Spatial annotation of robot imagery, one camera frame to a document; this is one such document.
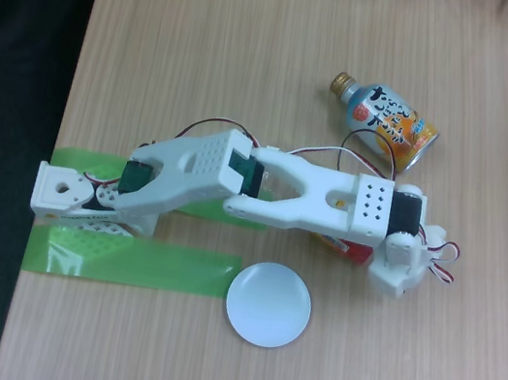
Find clear plastic bottle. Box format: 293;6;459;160
247;170;386;269

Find orange juice aluminium bottle can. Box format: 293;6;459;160
316;69;449;180

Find long green tape strip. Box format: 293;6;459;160
21;218;244;309

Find short green tape strip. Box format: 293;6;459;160
44;142;277;232

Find small white round plate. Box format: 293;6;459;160
218;254;320;355

